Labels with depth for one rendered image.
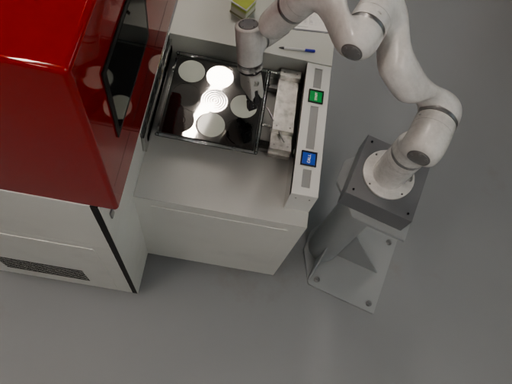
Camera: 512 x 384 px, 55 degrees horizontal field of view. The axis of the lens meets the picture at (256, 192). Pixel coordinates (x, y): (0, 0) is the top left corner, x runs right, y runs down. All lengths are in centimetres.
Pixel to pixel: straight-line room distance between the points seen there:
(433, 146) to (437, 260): 150
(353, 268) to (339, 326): 31
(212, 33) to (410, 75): 87
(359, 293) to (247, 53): 149
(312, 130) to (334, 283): 105
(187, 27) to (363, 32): 90
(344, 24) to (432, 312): 187
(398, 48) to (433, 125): 25
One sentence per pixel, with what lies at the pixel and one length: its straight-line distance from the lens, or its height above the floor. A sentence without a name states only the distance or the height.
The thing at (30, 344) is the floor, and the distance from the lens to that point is 257.
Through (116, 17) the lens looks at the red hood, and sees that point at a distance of 103.
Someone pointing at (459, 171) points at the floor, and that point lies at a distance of 315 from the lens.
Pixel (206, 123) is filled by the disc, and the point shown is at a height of 90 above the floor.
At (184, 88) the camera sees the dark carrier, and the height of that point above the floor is 90.
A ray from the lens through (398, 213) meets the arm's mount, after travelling 179.
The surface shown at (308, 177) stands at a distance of 170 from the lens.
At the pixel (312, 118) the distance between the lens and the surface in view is 181.
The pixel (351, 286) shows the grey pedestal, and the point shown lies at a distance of 263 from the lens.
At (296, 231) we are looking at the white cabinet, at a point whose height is 77.
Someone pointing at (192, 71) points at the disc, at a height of 90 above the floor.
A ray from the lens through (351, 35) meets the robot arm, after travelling 123.
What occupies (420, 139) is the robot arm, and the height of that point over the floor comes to 133.
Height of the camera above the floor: 246
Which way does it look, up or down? 66 degrees down
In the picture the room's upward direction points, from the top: 19 degrees clockwise
